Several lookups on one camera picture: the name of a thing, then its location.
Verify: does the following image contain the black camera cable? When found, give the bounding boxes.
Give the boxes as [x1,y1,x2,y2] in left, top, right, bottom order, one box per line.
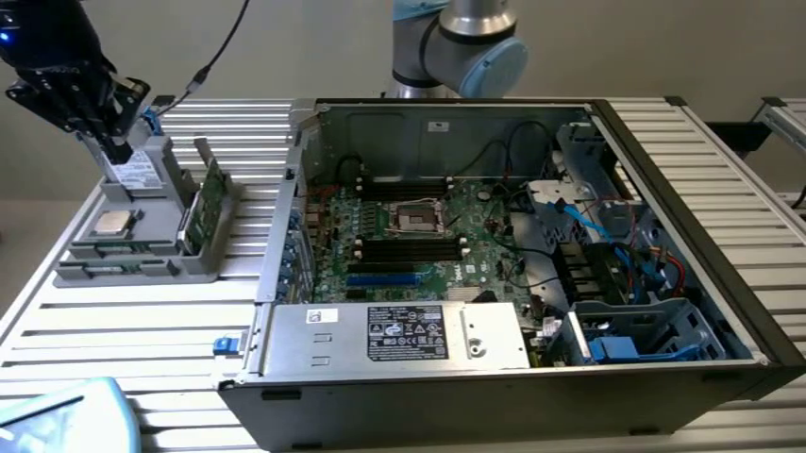
[153,0,252,117]

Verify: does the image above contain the silver CPU chip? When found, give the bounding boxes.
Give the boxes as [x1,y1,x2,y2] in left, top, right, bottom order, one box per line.
[93,210,144,236]

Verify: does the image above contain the disk drive with white label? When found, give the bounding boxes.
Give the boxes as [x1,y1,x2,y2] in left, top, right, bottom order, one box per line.
[101,148,167,191]

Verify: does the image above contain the grey power supply unit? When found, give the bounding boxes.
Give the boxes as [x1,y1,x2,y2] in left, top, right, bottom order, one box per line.
[257,301,534,373]

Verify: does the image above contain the CPU socket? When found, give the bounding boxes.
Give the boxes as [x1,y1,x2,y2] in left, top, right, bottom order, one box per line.
[381,199,454,238]

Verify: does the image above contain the silver chipset heatsink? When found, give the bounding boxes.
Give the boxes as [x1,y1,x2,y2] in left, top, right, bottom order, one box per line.
[447,287,491,304]

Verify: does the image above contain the grey disk bay blue rails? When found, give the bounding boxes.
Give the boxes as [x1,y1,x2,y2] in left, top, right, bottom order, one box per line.
[546,296,727,368]

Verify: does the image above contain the green RAM stick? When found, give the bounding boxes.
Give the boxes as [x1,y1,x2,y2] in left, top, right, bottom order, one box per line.
[83,264,145,277]

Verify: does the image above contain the blue wire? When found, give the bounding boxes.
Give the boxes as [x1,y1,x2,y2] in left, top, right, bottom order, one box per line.
[548,198,662,294]

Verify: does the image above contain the open black PC case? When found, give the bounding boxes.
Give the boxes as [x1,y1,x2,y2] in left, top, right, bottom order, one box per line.
[215,96,806,453]

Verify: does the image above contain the black RAM slot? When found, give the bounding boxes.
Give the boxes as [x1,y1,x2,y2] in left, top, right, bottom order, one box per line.
[353,254,471,264]
[353,236,471,245]
[360,183,454,191]
[360,188,454,196]
[360,193,454,202]
[353,248,471,258]
[360,177,454,186]
[353,242,471,251]

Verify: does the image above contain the grey metal disk bay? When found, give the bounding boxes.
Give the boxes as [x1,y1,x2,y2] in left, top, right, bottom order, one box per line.
[526,120,644,240]

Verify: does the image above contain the black expansion slot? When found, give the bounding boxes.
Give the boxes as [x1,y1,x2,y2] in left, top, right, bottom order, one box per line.
[347,263,418,275]

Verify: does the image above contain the blue case latch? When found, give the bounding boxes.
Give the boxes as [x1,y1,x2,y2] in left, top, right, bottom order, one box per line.
[212,333,245,356]

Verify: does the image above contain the blue expansion slot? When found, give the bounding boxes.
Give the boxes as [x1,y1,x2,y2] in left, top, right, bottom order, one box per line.
[347,274,423,287]

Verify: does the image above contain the green motherboard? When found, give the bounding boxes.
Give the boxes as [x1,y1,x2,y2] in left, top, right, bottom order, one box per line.
[305,178,571,325]

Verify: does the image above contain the grey parts rack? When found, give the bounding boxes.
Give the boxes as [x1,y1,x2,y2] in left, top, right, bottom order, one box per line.
[52,134,248,289]

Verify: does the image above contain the blue disk carrier clip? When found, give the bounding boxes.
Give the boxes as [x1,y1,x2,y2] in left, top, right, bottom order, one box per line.
[141,105,164,139]

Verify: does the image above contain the green graphics card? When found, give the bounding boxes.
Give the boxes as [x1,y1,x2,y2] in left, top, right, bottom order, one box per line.
[177,158,233,252]

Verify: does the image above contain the light blue plastic object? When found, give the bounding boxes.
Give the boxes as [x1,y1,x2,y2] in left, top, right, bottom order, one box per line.
[0,376,141,453]

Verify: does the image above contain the black finned heatsink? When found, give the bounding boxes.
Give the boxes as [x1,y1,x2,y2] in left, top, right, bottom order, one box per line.
[551,241,634,304]

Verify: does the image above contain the black wire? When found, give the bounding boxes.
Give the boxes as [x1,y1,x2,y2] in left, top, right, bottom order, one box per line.
[462,121,550,183]

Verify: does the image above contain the red wire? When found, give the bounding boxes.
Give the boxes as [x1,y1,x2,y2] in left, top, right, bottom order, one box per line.
[654,244,688,286]

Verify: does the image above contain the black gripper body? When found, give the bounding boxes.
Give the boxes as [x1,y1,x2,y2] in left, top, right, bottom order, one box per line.
[0,0,121,137]

